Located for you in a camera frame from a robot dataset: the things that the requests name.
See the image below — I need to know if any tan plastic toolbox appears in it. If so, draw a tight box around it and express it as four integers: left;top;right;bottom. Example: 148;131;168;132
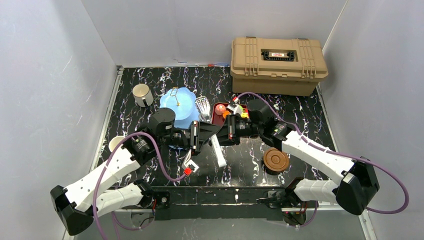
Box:
230;37;329;96

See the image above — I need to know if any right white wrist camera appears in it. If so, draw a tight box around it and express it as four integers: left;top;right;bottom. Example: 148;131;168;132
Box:
226;101;243;117

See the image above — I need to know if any red blue pen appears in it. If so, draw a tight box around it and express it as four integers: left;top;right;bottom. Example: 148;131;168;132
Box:
207;63;230;67

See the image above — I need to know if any red rectangular tray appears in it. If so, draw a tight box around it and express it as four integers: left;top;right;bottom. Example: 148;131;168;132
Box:
211;102;248;126

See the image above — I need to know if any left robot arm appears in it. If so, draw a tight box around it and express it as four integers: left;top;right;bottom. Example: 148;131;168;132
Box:
50;108;221;236

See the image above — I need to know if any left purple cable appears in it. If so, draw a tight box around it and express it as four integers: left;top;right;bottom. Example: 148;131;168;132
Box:
92;131;191;240

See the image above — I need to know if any yellow cake slice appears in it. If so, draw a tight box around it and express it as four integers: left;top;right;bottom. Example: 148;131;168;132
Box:
241;112;249;119

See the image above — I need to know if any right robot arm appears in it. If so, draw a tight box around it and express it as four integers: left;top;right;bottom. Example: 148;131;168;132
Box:
217;99;380;216

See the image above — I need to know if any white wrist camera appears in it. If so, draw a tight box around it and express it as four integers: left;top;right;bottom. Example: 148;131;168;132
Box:
226;101;243;117
182;150;200;176

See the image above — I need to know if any purple cable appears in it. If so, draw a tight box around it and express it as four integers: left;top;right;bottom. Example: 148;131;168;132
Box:
233;91;410;229
92;131;191;240

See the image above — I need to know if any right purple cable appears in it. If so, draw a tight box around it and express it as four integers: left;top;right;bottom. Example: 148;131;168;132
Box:
233;91;410;229

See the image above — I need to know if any light blue cup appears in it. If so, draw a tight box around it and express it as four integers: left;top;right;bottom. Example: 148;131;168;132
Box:
108;135;125;152

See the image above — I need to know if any orange cookie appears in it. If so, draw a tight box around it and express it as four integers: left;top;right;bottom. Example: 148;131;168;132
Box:
222;110;231;119

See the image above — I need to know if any pink sugared cake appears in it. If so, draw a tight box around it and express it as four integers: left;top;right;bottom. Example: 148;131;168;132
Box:
214;104;227;116

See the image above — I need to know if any blue three-tier cake stand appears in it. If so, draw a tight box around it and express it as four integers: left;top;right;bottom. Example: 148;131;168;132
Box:
159;86;213;151

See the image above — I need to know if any beige ribbed mug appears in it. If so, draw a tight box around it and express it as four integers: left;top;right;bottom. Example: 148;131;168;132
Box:
132;83;154;108

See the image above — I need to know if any round brown wooden box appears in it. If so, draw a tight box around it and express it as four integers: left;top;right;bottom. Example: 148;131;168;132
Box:
262;147;290;175

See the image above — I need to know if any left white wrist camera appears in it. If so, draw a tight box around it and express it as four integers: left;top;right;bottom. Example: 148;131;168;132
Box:
182;150;200;176

